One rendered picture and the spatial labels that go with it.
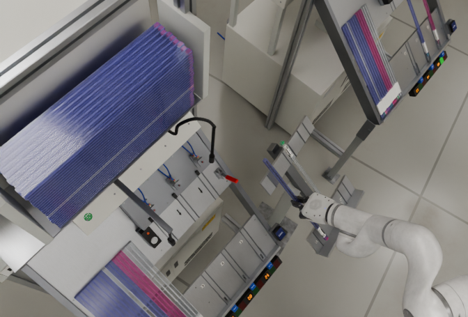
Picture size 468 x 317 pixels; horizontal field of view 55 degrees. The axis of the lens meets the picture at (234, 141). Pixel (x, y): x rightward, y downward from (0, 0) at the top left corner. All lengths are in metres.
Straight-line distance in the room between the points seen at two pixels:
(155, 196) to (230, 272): 0.50
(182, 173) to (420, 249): 0.76
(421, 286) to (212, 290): 0.84
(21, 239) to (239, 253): 0.85
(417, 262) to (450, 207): 1.83
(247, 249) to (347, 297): 1.02
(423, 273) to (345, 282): 1.49
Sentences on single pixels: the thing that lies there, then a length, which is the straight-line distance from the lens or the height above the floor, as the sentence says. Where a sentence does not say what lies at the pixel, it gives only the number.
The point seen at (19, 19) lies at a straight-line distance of 1.18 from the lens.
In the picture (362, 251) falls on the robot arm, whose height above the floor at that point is 1.17.
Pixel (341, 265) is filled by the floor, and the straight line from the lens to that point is 2.73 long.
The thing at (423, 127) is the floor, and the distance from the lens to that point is 3.24.
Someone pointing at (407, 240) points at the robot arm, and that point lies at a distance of 1.29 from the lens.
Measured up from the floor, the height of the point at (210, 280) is 0.82.
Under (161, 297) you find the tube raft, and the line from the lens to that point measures 1.68.
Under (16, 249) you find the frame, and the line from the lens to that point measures 1.30.
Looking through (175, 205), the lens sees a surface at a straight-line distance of 1.60.
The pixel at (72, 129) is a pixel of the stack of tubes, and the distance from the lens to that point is 1.06.
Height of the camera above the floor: 2.58
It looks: 65 degrees down
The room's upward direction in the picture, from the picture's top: 10 degrees clockwise
